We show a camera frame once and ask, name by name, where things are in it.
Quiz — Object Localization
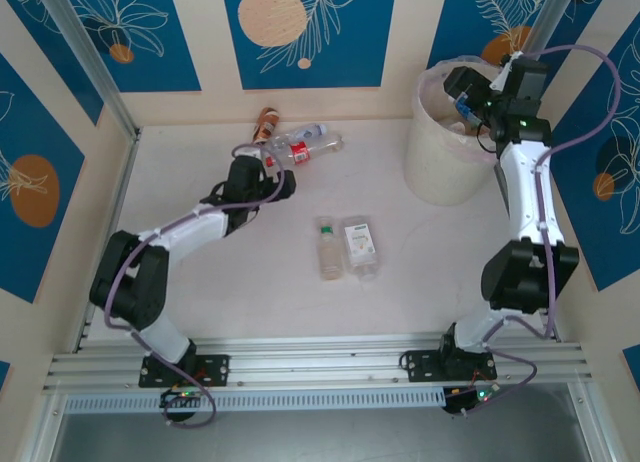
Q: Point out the small blue label bottle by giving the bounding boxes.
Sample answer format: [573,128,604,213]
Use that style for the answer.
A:
[452,97,477,122]

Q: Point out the clear bottle red label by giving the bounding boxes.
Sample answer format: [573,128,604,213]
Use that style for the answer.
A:
[262,133,346,169]

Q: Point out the long clear pale-blue label bottle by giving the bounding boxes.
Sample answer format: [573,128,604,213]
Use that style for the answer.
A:
[264,123,329,156]

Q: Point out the brown plastic bottle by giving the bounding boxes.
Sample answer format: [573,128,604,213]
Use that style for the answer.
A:
[251,106,281,148]

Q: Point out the clear bottle green cap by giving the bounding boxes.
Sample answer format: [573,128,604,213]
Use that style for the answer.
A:
[314,215,346,282]

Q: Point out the clear bottle white label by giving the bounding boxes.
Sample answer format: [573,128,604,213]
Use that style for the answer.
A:
[341,214,380,283]

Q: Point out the beige round bin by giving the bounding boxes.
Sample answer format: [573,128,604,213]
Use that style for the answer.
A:
[403,55,506,208]

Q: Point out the small green-lit circuit board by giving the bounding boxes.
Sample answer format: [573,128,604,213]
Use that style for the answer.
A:
[158,387,202,409]
[442,385,503,417]

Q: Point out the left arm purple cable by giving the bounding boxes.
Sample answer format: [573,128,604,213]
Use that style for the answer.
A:
[103,142,287,430]

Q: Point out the right gripper thin black wire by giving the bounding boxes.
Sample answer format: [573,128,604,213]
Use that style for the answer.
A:
[474,121,501,154]

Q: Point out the aluminium frame post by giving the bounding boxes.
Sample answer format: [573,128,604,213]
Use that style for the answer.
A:
[519,0,576,63]
[35,0,141,141]
[19,394,69,462]
[567,381,621,462]

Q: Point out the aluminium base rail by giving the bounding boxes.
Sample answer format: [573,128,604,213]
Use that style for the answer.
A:
[43,334,594,394]

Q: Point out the white slotted cable duct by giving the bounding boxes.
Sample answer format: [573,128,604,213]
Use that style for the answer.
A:
[62,385,447,415]

